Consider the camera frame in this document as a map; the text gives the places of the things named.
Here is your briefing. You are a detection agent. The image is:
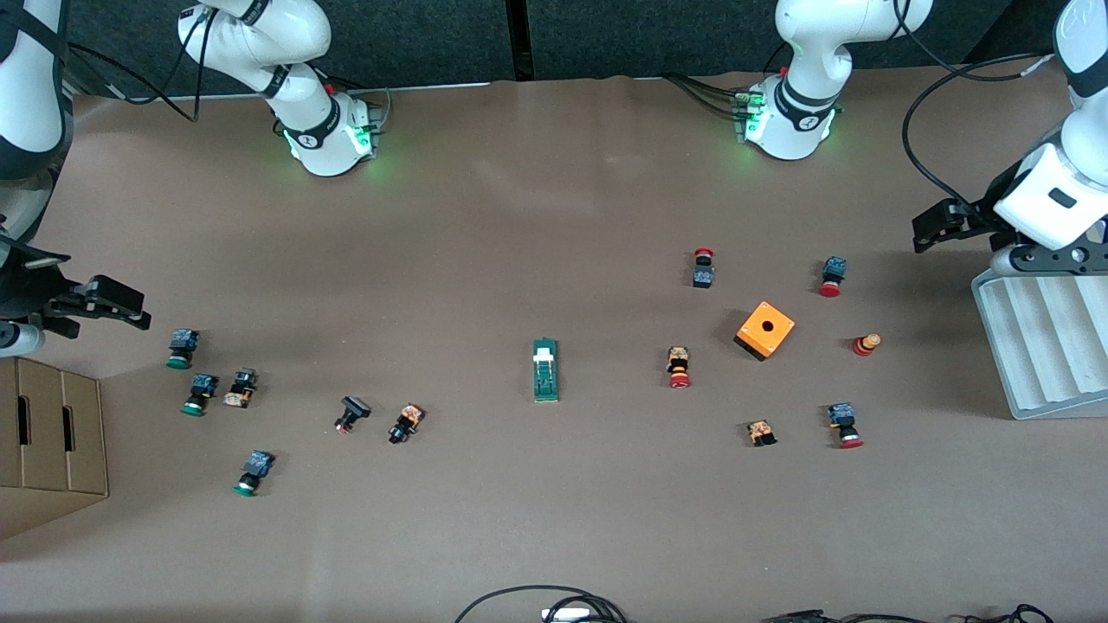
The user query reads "green load switch white handle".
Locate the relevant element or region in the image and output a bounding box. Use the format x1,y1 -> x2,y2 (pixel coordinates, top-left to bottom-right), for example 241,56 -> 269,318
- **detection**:
531,337 -> 561,403

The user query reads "green pushbutton blue block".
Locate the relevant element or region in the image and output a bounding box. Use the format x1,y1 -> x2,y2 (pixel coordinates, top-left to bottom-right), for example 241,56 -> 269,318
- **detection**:
180,373 -> 219,418
232,450 -> 276,498
165,328 -> 200,371

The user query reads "brown cardboard box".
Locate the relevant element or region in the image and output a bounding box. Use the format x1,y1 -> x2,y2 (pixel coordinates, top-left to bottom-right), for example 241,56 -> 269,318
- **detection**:
0,356 -> 111,542

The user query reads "grey ridged tray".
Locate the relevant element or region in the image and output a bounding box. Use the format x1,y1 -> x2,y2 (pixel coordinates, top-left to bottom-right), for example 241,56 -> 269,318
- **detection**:
971,267 -> 1108,421

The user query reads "black pushbutton red base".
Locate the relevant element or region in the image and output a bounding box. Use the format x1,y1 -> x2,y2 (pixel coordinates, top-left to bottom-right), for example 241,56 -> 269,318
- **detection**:
333,395 -> 373,435

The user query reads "black selector orange block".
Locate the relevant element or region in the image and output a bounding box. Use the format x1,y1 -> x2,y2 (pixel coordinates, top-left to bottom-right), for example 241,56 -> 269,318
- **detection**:
387,402 -> 426,446

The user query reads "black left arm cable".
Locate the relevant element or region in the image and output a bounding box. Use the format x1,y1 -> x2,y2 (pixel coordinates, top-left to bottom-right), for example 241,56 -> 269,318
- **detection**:
902,52 -> 1059,213

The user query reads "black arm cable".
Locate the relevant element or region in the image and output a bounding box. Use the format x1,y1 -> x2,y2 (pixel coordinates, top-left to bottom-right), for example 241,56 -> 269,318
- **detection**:
902,52 -> 1059,213
65,4 -> 213,122

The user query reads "black switch orange block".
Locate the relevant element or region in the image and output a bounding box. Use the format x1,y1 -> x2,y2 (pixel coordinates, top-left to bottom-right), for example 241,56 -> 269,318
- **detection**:
222,367 -> 259,409

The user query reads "orange button enclosure box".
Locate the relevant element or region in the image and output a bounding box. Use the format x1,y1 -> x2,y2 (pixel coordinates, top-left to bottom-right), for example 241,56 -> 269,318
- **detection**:
734,300 -> 796,363

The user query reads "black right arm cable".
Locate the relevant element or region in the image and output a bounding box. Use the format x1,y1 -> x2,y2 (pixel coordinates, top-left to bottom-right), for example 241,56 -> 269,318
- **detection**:
65,4 -> 213,122

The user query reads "black base cable bundle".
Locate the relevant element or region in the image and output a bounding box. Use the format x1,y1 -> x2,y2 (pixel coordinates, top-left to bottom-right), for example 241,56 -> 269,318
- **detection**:
662,72 -> 750,122

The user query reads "black looped cable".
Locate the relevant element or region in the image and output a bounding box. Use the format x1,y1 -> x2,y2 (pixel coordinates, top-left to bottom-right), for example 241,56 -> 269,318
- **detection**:
454,585 -> 628,623

